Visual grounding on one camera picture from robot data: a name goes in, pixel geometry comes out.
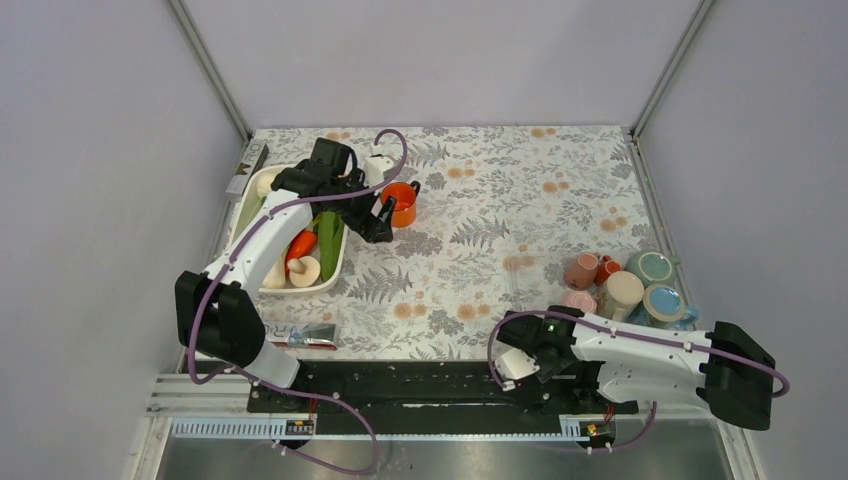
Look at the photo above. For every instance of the grey box at wall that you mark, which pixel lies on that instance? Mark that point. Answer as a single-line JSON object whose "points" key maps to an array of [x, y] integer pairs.
{"points": [[251, 160]]}

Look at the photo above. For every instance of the salmon pink floral mug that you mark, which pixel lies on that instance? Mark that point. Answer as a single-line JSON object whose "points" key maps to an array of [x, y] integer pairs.
{"points": [[581, 272]]}

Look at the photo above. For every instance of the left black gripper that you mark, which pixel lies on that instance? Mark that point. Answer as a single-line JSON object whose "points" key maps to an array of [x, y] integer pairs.
{"points": [[367, 223]]}

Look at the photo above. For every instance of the floral table mat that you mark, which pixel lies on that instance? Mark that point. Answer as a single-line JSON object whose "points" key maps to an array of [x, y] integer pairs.
{"points": [[501, 213]]}

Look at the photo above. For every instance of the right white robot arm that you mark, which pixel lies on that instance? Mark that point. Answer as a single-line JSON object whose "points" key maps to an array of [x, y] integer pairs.
{"points": [[724, 370]]}

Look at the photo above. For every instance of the toy carrot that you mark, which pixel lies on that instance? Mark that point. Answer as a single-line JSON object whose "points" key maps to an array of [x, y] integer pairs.
{"points": [[302, 245]]}

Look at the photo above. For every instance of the small red-orange mug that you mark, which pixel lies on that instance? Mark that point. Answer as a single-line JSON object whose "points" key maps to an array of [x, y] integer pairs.
{"points": [[607, 267]]}

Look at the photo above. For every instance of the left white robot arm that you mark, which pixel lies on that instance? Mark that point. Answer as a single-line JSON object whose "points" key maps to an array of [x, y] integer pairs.
{"points": [[215, 312]]}

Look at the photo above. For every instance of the blue glazed mug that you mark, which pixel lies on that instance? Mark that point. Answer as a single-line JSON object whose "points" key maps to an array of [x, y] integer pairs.
{"points": [[663, 307]]}

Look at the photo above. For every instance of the silver snack packet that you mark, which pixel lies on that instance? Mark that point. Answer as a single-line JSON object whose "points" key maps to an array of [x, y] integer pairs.
{"points": [[319, 335]]}

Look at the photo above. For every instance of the light pink mug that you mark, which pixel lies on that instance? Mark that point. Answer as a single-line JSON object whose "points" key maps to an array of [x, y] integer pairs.
{"points": [[581, 300]]}

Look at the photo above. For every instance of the green glazed mug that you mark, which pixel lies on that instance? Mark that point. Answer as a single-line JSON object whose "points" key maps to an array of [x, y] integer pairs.
{"points": [[653, 267]]}

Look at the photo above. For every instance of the toy green bok choy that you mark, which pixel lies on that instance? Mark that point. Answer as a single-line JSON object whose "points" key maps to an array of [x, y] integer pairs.
{"points": [[330, 229]]}

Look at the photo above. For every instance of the orange mug black rim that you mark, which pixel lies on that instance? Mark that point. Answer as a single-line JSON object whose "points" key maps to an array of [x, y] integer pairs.
{"points": [[405, 207]]}

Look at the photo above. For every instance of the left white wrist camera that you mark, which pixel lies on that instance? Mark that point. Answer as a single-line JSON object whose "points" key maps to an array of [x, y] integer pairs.
{"points": [[376, 167]]}

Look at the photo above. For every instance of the toy mushroom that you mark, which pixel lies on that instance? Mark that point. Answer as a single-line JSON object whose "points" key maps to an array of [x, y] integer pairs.
{"points": [[303, 271]]}

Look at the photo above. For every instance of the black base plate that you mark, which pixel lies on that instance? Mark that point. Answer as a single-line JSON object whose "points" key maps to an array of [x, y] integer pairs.
{"points": [[453, 398]]}

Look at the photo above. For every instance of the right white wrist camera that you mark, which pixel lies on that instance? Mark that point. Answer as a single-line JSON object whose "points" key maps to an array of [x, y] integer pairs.
{"points": [[512, 366]]}

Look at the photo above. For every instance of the cream floral mug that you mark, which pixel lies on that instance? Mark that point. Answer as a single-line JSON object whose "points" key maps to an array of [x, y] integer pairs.
{"points": [[619, 296]]}

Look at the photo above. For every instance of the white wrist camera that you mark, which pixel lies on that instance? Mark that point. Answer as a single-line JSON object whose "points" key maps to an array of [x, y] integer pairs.
{"points": [[376, 167], [512, 366]]}

